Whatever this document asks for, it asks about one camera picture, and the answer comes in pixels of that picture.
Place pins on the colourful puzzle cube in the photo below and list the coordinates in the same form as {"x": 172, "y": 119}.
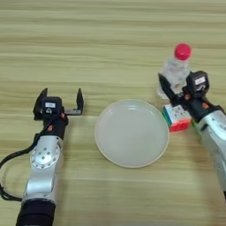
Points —
{"x": 176, "y": 117}

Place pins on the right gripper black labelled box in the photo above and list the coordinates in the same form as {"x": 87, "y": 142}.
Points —
{"x": 197, "y": 83}

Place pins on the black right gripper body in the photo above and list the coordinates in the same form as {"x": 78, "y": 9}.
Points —
{"x": 200, "y": 107}

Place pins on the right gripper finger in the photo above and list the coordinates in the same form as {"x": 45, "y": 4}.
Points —
{"x": 167, "y": 88}

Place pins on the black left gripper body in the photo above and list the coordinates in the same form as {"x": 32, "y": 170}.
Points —
{"x": 57, "y": 126}

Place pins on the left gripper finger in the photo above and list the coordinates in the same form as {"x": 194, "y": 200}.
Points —
{"x": 38, "y": 103}
{"x": 80, "y": 100}

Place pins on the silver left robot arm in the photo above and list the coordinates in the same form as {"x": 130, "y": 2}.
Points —
{"x": 42, "y": 176}

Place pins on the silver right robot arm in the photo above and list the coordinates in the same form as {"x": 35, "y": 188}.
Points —
{"x": 214, "y": 141}

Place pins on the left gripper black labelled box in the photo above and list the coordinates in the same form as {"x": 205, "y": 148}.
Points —
{"x": 51, "y": 105}

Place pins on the clear bottle with red cap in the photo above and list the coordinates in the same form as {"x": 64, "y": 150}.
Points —
{"x": 176, "y": 70}

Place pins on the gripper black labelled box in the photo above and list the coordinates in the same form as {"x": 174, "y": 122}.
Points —
{"x": 51, "y": 105}
{"x": 197, "y": 83}

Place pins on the round white plate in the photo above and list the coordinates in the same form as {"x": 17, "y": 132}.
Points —
{"x": 132, "y": 135}

